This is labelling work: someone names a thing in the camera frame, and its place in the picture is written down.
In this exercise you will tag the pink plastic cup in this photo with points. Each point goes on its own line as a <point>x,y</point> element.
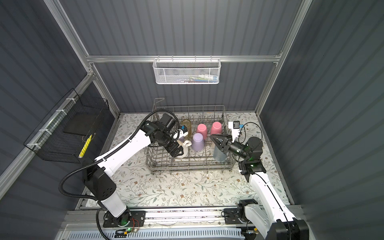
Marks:
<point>202,129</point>
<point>216,128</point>

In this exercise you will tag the yellow transparent cup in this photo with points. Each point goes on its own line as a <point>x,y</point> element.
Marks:
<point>187,126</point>

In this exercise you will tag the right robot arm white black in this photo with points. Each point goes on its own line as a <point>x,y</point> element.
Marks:
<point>271,217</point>

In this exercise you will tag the black wire wall basket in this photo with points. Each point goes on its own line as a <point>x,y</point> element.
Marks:
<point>64,134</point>

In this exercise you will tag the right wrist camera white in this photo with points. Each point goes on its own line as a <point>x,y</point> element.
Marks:
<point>235,129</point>

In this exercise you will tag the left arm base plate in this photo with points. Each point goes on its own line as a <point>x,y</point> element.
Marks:
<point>126,220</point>

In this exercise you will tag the white vented front panel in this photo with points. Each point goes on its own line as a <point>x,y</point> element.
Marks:
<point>179,234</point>

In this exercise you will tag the floral table mat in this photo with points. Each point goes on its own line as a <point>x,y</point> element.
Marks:
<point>137,187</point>

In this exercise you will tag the white mesh wall basket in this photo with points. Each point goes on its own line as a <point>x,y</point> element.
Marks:
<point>168,71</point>

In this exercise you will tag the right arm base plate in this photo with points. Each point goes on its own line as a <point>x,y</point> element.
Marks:
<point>233,216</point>

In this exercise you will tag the items in white basket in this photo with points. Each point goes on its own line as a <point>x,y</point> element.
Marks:
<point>209,79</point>

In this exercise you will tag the blue transparent cup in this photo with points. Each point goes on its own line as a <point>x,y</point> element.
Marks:
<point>219,156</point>

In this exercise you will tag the large lilac plastic cup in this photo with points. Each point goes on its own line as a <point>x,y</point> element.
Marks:
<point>198,143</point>

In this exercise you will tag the white ceramic mug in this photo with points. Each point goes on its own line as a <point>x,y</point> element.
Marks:
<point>185,146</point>

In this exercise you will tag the grey wire dish rack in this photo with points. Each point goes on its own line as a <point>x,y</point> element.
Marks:
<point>159,160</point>

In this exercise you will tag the yellow brush in basket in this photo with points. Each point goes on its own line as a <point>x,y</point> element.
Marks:
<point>85,147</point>

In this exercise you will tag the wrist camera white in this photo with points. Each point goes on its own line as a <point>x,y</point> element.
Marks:
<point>235,129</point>
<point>183,132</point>

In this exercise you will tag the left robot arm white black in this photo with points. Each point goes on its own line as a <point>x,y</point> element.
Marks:
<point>165,132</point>

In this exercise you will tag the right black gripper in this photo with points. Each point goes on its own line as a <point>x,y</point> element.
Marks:
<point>227,139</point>

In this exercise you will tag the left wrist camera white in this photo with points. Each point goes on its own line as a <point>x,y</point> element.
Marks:
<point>183,132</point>

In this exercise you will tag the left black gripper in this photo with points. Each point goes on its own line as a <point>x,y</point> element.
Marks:
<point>177,151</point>

